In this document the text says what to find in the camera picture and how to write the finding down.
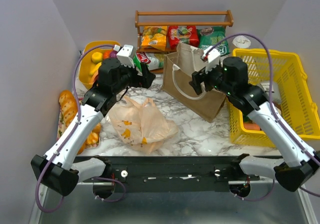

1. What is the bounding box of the burlap tote bag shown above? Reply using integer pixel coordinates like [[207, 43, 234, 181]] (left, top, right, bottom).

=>
[[162, 43, 226, 123]]

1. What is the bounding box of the green Real chips bag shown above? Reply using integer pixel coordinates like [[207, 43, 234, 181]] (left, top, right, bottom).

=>
[[197, 26, 230, 56]]

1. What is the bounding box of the red chips bag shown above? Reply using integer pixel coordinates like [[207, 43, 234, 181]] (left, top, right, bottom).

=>
[[167, 25, 199, 49]]

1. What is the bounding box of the orange plastic grocery bag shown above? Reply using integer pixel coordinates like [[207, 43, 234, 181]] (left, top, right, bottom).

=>
[[108, 96, 179, 154]]

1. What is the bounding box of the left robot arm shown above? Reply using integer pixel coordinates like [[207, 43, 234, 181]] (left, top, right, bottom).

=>
[[31, 58, 156, 197]]

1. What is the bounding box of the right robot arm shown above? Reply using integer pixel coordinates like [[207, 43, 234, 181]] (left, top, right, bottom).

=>
[[190, 55, 320, 192]]

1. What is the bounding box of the green white Chulz chips bag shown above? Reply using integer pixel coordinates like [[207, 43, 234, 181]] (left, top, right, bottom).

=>
[[133, 52, 165, 74]]

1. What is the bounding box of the purple onion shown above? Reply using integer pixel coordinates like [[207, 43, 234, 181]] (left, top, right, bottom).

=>
[[109, 50, 118, 58]]

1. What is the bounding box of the orange tomato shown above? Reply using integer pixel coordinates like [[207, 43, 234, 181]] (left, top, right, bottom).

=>
[[102, 50, 112, 60]]

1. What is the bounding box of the yellow lemon squash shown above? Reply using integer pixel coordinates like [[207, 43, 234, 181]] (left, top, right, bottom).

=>
[[89, 62, 102, 76]]

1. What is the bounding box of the yellow round squash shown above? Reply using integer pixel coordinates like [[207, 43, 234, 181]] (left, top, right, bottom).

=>
[[91, 52, 103, 64]]

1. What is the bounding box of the yellow chips bag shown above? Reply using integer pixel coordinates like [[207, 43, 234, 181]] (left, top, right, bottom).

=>
[[141, 26, 168, 51]]

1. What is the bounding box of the yellow plastic bin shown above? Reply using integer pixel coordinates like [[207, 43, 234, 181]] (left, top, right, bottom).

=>
[[78, 46, 113, 89]]

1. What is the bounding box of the wooden shelf rack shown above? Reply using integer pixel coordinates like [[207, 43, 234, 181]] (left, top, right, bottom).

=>
[[135, 10, 234, 55]]

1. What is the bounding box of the orange carrot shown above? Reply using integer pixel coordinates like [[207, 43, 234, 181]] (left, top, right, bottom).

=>
[[243, 122, 261, 131]]

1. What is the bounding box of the grey wrapped package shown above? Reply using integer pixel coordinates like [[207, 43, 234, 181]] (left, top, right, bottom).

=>
[[259, 81, 282, 102]]

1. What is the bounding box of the long baguette bread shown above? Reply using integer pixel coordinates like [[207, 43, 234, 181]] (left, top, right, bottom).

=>
[[58, 90, 78, 128]]

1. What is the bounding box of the yellow mesh basket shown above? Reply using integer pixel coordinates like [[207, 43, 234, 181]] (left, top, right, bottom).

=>
[[228, 48, 320, 148]]

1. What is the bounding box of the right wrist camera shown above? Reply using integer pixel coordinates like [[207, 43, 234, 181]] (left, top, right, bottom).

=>
[[201, 46, 221, 73]]

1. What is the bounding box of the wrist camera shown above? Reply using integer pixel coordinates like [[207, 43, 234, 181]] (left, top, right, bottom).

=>
[[201, 46, 221, 73], [116, 45, 137, 68]]

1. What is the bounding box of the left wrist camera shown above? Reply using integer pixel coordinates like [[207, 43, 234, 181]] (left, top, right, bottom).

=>
[[116, 45, 137, 68]]

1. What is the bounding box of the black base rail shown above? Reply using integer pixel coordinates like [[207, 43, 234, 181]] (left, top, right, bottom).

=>
[[88, 156, 249, 194]]

